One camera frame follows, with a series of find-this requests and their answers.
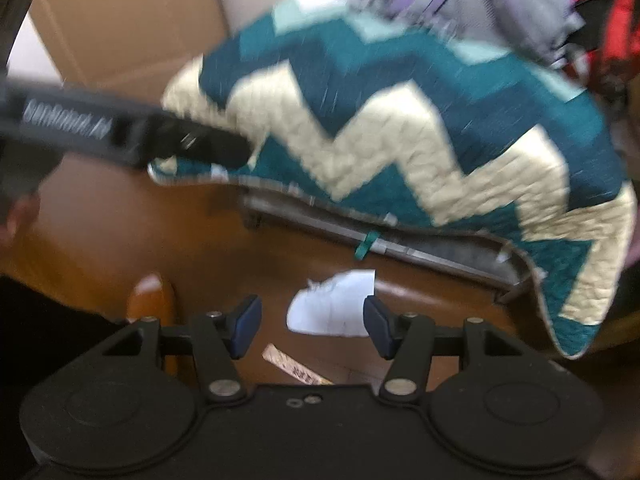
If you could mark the person's left hand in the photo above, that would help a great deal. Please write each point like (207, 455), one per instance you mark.
(17, 222)

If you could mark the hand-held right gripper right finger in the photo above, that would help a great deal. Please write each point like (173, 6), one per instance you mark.
(382, 327)

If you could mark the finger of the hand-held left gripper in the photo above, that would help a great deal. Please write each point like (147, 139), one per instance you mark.
(205, 142)

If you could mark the paper chopstick sleeve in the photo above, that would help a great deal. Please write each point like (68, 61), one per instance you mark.
(290, 362)

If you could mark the red black backpack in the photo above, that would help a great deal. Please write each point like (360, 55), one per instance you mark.
(610, 25)

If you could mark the white paper sheet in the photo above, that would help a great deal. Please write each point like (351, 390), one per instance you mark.
(330, 305)

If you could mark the orange-brown rounded object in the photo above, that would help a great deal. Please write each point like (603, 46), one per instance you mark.
(150, 300)

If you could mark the metal low table frame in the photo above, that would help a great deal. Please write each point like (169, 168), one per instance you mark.
(440, 252)

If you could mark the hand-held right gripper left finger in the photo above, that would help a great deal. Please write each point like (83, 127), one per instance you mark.
(245, 327)

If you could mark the teal cream zigzag quilt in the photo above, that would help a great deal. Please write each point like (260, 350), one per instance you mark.
(400, 110)

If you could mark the purple grey backpack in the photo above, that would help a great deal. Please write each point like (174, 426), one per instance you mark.
(500, 0)

